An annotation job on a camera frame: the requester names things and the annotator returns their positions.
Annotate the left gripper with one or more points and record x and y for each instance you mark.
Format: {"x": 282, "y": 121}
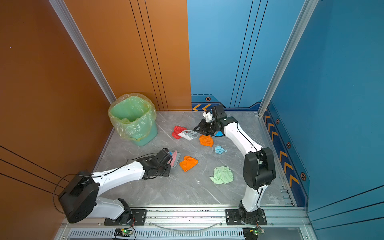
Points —
{"x": 167, "y": 173}

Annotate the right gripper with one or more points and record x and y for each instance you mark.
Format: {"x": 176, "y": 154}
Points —
{"x": 202, "y": 128}

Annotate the teal dustpan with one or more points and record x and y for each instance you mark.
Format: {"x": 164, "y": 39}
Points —
{"x": 177, "y": 161}

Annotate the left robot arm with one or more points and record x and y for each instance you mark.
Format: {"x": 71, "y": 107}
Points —
{"x": 81, "y": 198}

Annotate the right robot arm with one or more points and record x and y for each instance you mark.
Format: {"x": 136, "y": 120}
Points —
{"x": 259, "y": 168}

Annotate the red crumpled paper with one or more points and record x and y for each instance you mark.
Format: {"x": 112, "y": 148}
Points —
{"x": 177, "y": 131}

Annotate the large green crumpled paper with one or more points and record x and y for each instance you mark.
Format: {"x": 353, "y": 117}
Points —
{"x": 222, "y": 175}

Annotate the blue paper scrap far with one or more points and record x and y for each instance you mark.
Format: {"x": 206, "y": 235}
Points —
{"x": 219, "y": 134}

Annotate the pink paper scrap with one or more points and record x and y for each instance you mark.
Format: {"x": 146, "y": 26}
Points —
{"x": 174, "y": 158}

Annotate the orange crumpled paper far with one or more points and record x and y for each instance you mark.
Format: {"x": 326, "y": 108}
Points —
{"x": 206, "y": 141}

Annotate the orange crumpled paper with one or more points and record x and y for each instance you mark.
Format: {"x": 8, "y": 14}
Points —
{"x": 188, "y": 163}
{"x": 206, "y": 141}

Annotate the orange crumpled paper near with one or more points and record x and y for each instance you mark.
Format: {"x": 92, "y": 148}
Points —
{"x": 188, "y": 163}

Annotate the light blue paper scrap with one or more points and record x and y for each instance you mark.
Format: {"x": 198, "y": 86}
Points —
{"x": 220, "y": 150}

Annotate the green trash bin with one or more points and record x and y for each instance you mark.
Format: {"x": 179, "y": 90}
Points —
{"x": 144, "y": 132}

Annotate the left circuit board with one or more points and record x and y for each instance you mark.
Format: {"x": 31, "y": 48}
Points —
{"x": 124, "y": 234}

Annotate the circuit board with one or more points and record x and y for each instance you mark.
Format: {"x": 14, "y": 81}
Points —
{"x": 124, "y": 234}
{"x": 252, "y": 233}

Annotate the right circuit board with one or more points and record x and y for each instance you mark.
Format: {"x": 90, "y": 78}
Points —
{"x": 252, "y": 233}

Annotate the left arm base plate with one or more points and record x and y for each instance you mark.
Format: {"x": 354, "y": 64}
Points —
{"x": 136, "y": 217}

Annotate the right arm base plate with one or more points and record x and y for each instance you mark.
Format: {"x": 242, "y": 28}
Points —
{"x": 241, "y": 217}

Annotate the aluminium frame rail front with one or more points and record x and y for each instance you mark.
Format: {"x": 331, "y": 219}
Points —
{"x": 196, "y": 223}

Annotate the right aluminium corner post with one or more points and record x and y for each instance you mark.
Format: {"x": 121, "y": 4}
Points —
{"x": 295, "y": 36}

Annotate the aluminium corner post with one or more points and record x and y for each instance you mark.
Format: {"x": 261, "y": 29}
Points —
{"x": 295, "y": 36}
{"x": 75, "y": 34}

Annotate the left aluminium corner post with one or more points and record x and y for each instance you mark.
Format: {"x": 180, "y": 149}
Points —
{"x": 75, "y": 34}

